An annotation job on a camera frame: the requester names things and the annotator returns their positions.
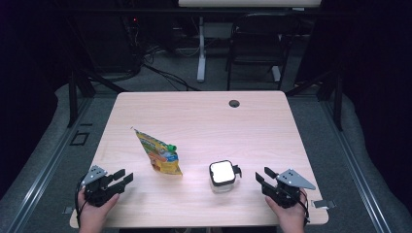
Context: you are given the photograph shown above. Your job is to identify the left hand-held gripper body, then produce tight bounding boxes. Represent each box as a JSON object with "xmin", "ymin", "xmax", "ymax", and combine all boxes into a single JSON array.
[{"xmin": 81, "ymin": 165, "xmax": 126, "ymax": 209}]

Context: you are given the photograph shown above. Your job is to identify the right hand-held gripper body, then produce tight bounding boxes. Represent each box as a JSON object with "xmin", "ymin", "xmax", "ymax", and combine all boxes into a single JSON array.
[{"xmin": 261, "ymin": 168, "xmax": 317, "ymax": 209}]

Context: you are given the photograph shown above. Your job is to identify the yellow snack pouch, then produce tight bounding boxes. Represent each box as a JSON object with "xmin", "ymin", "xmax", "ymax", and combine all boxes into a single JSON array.
[{"xmin": 133, "ymin": 128, "xmax": 184, "ymax": 176}]

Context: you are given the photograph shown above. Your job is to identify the person's right hand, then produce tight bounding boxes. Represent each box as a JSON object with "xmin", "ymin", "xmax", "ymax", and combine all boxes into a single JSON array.
[{"xmin": 264, "ymin": 188, "xmax": 309, "ymax": 228}]

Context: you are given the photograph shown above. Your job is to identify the person's left hand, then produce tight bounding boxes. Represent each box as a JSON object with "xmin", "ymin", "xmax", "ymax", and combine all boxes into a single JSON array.
[{"xmin": 77, "ymin": 188, "xmax": 121, "ymax": 229}]

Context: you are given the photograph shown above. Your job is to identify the black tape floor rectangle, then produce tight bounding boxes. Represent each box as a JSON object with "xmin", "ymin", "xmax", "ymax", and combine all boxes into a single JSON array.
[{"xmin": 69, "ymin": 130, "xmax": 91, "ymax": 147}]

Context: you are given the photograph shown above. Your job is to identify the short white desk foot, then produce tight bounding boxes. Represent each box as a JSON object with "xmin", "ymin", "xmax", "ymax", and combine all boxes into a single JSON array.
[{"xmin": 271, "ymin": 65, "xmax": 283, "ymax": 83}]

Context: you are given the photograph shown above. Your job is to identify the black folding chair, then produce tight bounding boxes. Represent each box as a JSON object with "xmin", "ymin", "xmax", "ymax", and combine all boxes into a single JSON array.
[{"xmin": 225, "ymin": 13, "xmax": 301, "ymax": 92}]

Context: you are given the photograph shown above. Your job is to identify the white desk leg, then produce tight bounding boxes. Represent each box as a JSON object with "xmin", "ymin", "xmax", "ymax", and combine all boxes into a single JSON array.
[{"xmin": 196, "ymin": 16, "xmax": 208, "ymax": 83}]

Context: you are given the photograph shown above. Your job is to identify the dark equipment with red light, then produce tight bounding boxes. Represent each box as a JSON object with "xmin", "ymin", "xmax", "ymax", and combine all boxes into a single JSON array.
[{"xmin": 120, "ymin": 14, "xmax": 144, "ymax": 66}]

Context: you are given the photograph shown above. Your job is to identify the white desk top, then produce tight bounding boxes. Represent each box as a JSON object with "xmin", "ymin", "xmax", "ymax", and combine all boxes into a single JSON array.
[{"xmin": 178, "ymin": 0, "xmax": 323, "ymax": 9}]

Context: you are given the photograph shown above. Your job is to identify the left hand-held gripper black cable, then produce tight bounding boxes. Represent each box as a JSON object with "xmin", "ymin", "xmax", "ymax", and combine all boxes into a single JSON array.
[{"xmin": 74, "ymin": 176, "xmax": 89, "ymax": 228}]

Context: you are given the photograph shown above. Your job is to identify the hand-held gripper black cable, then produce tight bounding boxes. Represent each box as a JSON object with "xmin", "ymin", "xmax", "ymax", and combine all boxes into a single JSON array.
[
  {"xmin": 74, "ymin": 176, "xmax": 89, "ymax": 228},
  {"xmin": 298, "ymin": 190, "xmax": 311, "ymax": 226}
]

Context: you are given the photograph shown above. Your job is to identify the right hand-held gripper black cable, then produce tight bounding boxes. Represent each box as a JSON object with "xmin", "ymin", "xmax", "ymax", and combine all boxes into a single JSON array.
[{"xmin": 298, "ymin": 190, "xmax": 311, "ymax": 226}]

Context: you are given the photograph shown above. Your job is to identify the grey metal floor rail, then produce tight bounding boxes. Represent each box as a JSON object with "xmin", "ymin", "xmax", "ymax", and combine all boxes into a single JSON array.
[
  {"xmin": 6, "ymin": 96, "xmax": 95, "ymax": 233},
  {"xmin": 320, "ymin": 96, "xmax": 394, "ymax": 233}
]

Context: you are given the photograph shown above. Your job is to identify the black metal frame post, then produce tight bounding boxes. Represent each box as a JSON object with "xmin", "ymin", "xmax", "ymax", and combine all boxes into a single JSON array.
[{"xmin": 66, "ymin": 69, "xmax": 79, "ymax": 128}]

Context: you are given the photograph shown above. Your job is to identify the black metal frame brace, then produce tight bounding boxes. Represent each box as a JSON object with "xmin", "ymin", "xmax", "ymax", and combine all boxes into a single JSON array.
[
  {"xmin": 285, "ymin": 71, "xmax": 336, "ymax": 98},
  {"xmin": 86, "ymin": 69, "xmax": 127, "ymax": 94}
]

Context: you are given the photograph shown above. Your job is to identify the black floor cable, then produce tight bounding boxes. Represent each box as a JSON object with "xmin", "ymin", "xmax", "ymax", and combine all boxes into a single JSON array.
[{"xmin": 142, "ymin": 62, "xmax": 201, "ymax": 92}]

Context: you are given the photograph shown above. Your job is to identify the bundle of black cables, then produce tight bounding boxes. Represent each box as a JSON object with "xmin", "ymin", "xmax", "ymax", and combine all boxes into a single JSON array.
[{"xmin": 124, "ymin": 18, "xmax": 163, "ymax": 74}]

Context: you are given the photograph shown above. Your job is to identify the black horizontal frame bar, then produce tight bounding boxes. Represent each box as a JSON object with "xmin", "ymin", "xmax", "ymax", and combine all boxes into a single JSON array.
[{"xmin": 57, "ymin": 7, "xmax": 325, "ymax": 16}]

